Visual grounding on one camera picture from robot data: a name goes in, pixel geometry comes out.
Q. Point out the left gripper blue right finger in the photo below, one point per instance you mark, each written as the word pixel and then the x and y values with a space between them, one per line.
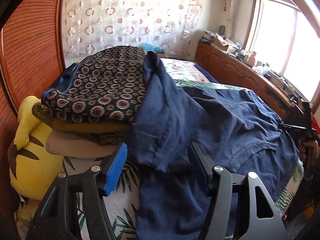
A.
pixel 257 216

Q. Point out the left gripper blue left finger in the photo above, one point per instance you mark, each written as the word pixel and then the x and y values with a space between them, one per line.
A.
pixel 57 216

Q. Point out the navy blue printed t-shirt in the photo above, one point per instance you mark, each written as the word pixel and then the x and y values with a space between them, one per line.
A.
pixel 234 127

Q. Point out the person's right hand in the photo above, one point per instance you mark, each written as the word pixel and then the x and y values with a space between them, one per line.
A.
pixel 310 150

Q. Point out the yellow plush toy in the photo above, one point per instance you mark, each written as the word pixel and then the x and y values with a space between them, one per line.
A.
pixel 32 169

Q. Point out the palm leaf print blanket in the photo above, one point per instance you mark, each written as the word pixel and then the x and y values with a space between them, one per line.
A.
pixel 123 203

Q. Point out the mustard patterned garment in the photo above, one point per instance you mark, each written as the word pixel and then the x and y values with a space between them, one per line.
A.
pixel 102 133

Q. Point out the window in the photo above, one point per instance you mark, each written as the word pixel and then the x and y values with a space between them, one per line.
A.
pixel 286 42

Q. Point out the long wooden cabinet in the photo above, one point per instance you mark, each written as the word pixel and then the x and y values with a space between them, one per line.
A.
pixel 230 71

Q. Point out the navy blue bed cover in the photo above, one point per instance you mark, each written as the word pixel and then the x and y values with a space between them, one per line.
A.
pixel 205 73

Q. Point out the open cardboard box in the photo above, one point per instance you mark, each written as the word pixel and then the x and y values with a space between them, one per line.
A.
pixel 225 44

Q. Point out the floral quilt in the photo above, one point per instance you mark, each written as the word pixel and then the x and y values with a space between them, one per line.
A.
pixel 182 70

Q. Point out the navy circle pattern garment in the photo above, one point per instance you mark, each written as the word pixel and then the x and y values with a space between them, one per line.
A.
pixel 106 86

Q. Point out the wooden wardrobe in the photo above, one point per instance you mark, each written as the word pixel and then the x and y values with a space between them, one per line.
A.
pixel 31 60

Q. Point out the blue tissue box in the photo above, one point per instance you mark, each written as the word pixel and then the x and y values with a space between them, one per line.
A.
pixel 157 50

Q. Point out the circle pattern sheer curtain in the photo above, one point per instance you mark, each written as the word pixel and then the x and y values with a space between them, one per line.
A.
pixel 89 26

